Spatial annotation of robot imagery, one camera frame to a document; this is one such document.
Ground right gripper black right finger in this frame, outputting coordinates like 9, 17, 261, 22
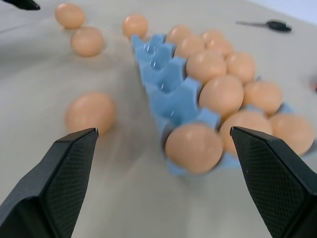
229, 126, 317, 238

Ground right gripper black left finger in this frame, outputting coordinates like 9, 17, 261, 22
0, 127, 100, 238

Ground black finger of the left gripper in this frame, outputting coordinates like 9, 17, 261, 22
0, 0, 41, 11

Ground blue foam egg tray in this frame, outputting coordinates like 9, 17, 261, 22
130, 34, 317, 177

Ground brown egg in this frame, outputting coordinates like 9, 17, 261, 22
200, 30, 225, 43
54, 2, 86, 29
225, 51, 256, 84
199, 75, 245, 119
174, 34, 206, 59
268, 113, 316, 156
64, 92, 117, 136
242, 80, 283, 116
205, 38, 234, 58
122, 13, 149, 39
166, 24, 192, 44
185, 50, 227, 84
164, 123, 224, 174
70, 26, 105, 57
219, 111, 273, 157

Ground black handled scissors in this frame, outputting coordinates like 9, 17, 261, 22
235, 20, 292, 33

